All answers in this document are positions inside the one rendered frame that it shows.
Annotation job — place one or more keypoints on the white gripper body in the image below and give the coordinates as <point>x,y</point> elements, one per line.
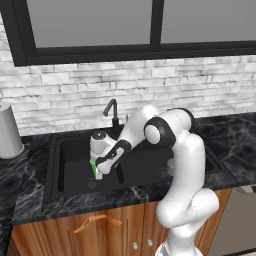
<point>99,174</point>

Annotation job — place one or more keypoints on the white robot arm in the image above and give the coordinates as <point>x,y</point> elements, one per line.
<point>186,160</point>

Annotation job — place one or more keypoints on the black double basin sink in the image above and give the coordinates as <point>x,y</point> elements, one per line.
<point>76,160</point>

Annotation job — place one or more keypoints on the green item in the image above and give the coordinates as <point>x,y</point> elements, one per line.
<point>92,167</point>

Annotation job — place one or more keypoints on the black tap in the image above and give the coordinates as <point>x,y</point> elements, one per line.
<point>115,120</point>

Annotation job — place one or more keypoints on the silver cupboard knob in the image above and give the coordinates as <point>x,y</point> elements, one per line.
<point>150,242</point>
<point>135,246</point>

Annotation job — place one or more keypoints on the grey cylindrical canister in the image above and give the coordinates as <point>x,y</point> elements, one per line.
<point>8,133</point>

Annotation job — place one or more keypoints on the black framed window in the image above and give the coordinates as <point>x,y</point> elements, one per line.
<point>93,53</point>

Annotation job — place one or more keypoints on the grey dishwasher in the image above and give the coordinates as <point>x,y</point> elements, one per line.
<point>236,223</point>

